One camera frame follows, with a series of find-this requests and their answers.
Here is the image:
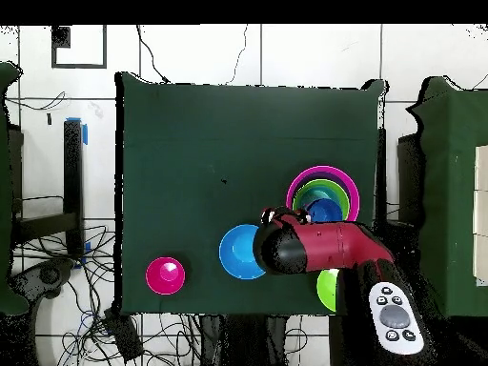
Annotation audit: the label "small dark blue bowl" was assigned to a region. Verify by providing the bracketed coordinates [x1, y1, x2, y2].
[304, 197, 344, 223]

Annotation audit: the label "light blue straight-sided bowl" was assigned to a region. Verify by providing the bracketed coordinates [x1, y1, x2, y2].
[298, 186, 346, 211]

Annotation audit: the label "purple bowl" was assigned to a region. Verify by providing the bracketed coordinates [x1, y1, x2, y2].
[288, 169, 357, 222]

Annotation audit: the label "green bowl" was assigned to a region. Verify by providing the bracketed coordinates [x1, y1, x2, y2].
[292, 178, 351, 222]
[315, 268, 340, 313]

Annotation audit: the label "large pink bowl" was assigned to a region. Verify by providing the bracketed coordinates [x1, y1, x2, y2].
[285, 164, 360, 223]

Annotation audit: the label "large blue bowl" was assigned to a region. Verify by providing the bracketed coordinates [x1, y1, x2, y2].
[218, 223, 268, 280]

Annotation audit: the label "dark green table cloth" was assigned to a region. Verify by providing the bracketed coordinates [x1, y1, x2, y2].
[114, 71, 390, 319]

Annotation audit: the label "small pink bowl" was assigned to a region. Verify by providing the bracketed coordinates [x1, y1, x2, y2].
[145, 255, 187, 295]

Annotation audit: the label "green-clothed side table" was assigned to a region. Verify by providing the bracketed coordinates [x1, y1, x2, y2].
[0, 60, 30, 317]
[397, 75, 488, 317]

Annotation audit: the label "white boxes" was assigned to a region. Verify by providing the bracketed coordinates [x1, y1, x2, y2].
[472, 144, 488, 287]

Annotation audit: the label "black power adapter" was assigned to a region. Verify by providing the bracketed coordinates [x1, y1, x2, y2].
[104, 308, 146, 363]

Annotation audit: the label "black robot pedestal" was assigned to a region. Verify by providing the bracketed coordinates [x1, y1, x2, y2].
[197, 314, 291, 366]

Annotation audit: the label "thin black floor cable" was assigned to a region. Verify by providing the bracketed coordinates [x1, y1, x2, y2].
[224, 25, 249, 86]
[135, 25, 171, 83]

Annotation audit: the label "bundle of floor cables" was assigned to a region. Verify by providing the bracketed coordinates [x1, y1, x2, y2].
[14, 224, 203, 366]

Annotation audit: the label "black post with blue tape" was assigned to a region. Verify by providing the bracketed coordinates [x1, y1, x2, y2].
[12, 117, 90, 260]

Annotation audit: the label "black square floor frame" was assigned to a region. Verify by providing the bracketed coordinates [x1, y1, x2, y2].
[51, 25, 108, 70]

